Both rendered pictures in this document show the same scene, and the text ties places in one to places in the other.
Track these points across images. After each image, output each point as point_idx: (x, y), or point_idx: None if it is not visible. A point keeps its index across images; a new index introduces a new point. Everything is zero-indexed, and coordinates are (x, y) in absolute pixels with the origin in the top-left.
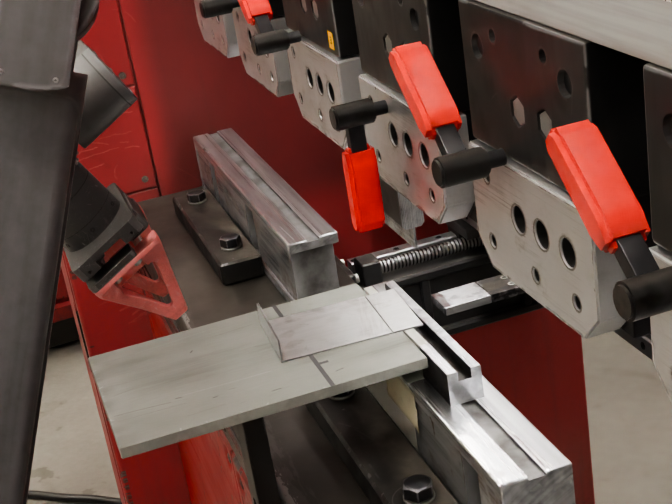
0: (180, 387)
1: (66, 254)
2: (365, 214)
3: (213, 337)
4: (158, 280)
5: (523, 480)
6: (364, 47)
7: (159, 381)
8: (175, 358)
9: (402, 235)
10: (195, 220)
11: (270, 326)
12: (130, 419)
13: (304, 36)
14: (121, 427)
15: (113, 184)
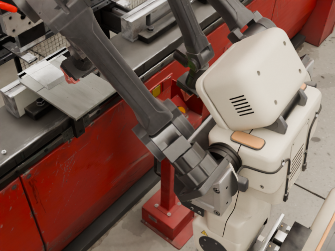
0: (86, 90)
1: (91, 69)
2: None
3: (58, 96)
4: (68, 79)
5: None
6: None
7: (85, 95)
8: (72, 98)
9: (38, 42)
10: None
11: (61, 76)
12: (104, 92)
13: (17, 6)
14: (108, 92)
15: (63, 61)
